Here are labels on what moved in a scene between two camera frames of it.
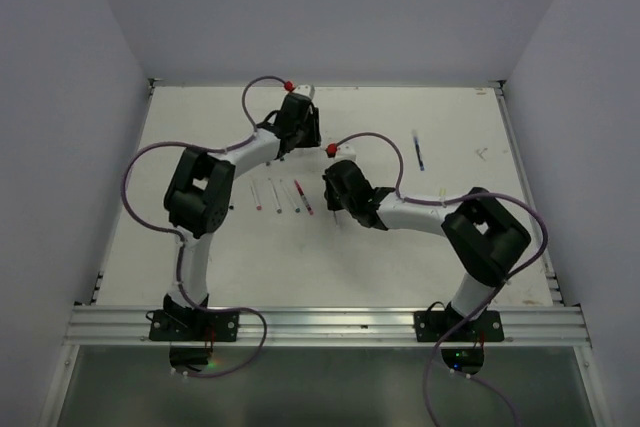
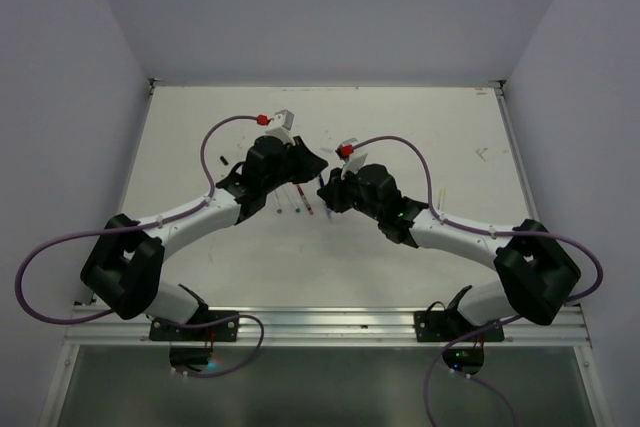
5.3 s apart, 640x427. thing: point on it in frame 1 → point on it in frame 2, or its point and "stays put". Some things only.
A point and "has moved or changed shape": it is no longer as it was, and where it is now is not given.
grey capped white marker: x=275 y=198 stays put
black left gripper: x=313 y=138 → x=310 y=165
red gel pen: x=308 y=206 stays put
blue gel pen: x=420 y=158 has moved or changed shape
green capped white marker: x=297 y=209 stays put
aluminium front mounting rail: x=331 y=326 stays put
